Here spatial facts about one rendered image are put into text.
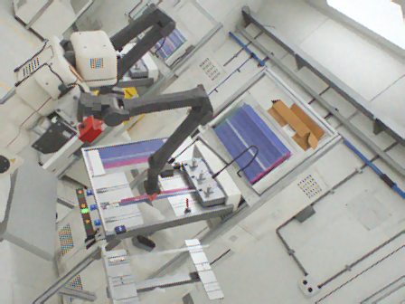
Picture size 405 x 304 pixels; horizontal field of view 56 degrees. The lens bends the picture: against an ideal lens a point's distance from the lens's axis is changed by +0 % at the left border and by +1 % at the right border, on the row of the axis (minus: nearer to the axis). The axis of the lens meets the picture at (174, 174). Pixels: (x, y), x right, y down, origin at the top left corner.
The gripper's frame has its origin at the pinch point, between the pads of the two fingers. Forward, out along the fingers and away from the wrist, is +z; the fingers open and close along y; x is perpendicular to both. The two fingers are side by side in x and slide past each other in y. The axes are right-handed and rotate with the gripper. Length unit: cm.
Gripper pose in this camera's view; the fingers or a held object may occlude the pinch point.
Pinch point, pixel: (151, 198)
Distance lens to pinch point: 196.4
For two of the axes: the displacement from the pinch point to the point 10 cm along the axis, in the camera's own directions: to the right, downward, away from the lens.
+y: -3.4, -6.4, 6.9
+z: -0.8, 7.5, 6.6
